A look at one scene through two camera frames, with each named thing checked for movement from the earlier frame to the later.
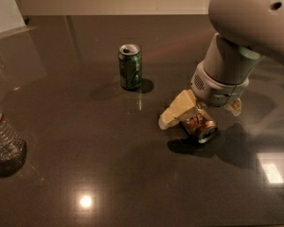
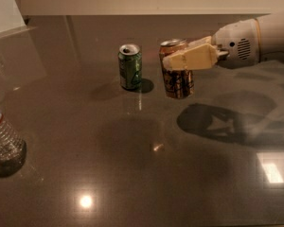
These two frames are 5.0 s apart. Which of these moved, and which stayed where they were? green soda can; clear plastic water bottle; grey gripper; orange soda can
Moved: orange soda can; grey gripper
Stayed: green soda can; clear plastic water bottle
